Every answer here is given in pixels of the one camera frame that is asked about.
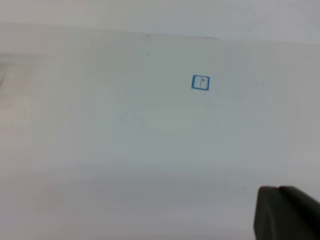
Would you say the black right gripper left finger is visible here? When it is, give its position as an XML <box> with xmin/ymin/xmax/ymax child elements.
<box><xmin>253</xmin><ymin>186</ymin><xmax>303</xmax><ymax>240</ymax></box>

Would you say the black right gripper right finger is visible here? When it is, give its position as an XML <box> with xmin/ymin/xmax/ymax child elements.
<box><xmin>277</xmin><ymin>186</ymin><xmax>320</xmax><ymax>240</ymax></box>

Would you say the blue square marker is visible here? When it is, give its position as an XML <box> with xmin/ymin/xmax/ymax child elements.
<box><xmin>191</xmin><ymin>75</ymin><xmax>211</xmax><ymax>91</ymax></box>

